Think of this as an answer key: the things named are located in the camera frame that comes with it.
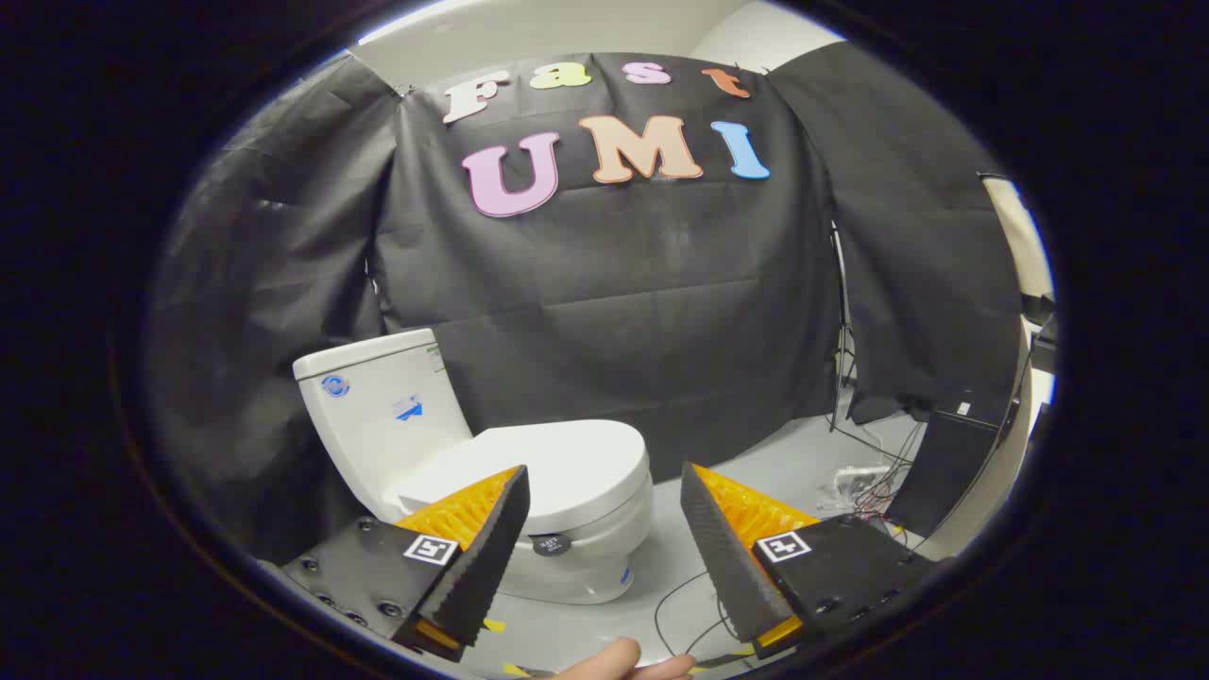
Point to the black box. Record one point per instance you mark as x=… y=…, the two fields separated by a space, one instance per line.
x=949 y=463

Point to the black backdrop cloth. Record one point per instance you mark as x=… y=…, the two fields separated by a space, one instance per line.
x=642 y=283

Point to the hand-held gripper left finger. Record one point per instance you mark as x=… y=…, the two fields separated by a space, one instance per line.
x=491 y=557

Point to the white toilet lid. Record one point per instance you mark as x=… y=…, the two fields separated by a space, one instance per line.
x=567 y=467

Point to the thin metal stand pole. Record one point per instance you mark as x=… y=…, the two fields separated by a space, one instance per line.
x=840 y=321

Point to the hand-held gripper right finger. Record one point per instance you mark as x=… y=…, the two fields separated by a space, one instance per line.
x=718 y=557

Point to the white ceramic toilet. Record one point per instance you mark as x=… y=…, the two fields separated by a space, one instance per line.
x=378 y=416

